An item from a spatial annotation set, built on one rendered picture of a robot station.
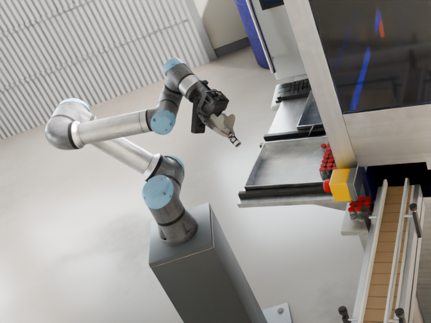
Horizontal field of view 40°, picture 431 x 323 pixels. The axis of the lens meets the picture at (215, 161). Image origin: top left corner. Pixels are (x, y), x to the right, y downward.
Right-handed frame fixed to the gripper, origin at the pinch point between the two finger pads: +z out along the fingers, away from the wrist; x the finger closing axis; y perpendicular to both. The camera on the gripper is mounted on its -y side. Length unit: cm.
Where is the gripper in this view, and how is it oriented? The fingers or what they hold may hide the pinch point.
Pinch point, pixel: (228, 135)
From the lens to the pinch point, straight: 188.1
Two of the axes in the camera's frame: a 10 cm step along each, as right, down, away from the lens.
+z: 5.7, 6.6, -4.9
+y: 4.1, -7.4, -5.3
